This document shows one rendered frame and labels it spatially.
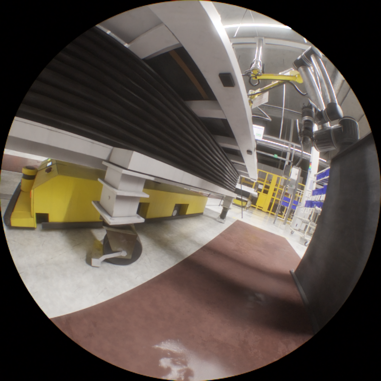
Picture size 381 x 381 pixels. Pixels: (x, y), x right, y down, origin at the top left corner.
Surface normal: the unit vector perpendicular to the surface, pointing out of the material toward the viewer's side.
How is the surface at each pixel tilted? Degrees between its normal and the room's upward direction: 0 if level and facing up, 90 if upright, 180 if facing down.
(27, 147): 90
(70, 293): 0
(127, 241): 90
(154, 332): 0
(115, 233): 90
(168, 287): 0
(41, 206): 90
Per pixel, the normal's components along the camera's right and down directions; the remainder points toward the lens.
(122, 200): 0.82, 0.31
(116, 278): 0.32, -0.95
